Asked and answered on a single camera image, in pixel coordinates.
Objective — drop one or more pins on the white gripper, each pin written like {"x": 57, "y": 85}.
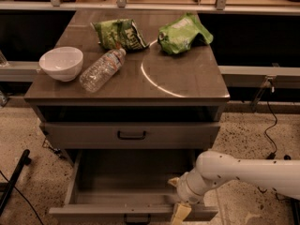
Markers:
{"x": 183, "y": 187}

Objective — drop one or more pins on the grey drawer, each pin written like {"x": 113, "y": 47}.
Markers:
{"x": 127, "y": 186}
{"x": 131, "y": 135}

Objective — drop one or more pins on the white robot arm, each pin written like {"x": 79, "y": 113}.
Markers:
{"x": 213, "y": 169}

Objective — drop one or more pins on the grey drawer cabinet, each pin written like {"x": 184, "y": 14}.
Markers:
{"x": 151, "y": 86}

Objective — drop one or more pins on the black right stand leg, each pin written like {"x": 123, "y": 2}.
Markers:
{"x": 295, "y": 204}

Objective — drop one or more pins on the black stand leg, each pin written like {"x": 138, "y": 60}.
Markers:
{"x": 295, "y": 204}
{"x": 7, "y": 187}

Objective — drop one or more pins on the clear plastic water bottle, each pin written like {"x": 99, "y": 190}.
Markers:
{"x": 102, "y": 70}

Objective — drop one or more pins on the crumpled green snack bag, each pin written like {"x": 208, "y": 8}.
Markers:
{"x": 178, "y": 36}

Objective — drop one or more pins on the green kettle chips bag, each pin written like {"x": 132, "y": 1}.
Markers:
{"x": 120, "y": 33}

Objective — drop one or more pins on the black left stand leg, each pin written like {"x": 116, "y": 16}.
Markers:
{"x": 7, "y": 187}

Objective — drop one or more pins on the white ceramic bowl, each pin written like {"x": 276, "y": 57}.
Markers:
{"x": 63, "y": 63}

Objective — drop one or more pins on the metal rail bracket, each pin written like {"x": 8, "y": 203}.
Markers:
{"x": 267, "y": 83}

